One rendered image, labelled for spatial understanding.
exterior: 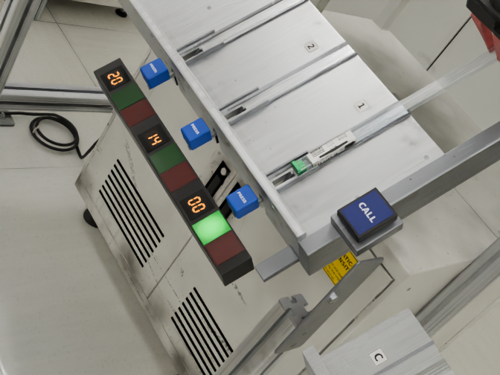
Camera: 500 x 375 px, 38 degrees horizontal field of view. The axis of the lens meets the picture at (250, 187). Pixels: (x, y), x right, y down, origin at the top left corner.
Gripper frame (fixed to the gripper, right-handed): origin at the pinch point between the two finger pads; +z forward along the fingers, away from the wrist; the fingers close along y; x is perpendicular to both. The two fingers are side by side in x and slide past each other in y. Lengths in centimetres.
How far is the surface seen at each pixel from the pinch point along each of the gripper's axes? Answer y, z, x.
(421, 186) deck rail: -9.8, -0.5, 19.1
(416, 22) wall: 108, 158, -87
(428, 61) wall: 93, 164, -82
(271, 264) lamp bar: -6.8, 4.1, 37.1
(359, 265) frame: -14.2, -1.9, 30.5
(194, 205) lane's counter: 3.4, 1.5, 41.2
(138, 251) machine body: 34, 64, 50
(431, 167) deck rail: -8.6, -0.5, 16.8
